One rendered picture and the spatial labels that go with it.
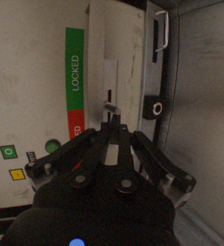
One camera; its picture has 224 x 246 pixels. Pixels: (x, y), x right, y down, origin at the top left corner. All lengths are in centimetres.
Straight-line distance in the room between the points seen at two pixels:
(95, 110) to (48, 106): 9
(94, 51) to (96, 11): 7
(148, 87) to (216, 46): 17
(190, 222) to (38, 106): 47
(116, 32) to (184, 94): 21
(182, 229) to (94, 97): 39
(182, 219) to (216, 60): 40
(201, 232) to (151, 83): 42
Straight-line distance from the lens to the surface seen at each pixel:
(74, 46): 25
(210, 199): 35
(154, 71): 32
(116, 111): 21
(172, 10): 40
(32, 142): 27
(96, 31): 22
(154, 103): 29
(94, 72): 21
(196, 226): 42
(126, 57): 28
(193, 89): 30
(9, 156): 30
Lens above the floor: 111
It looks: 24 degrees down
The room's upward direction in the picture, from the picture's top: 97 degrees counter-clockwise
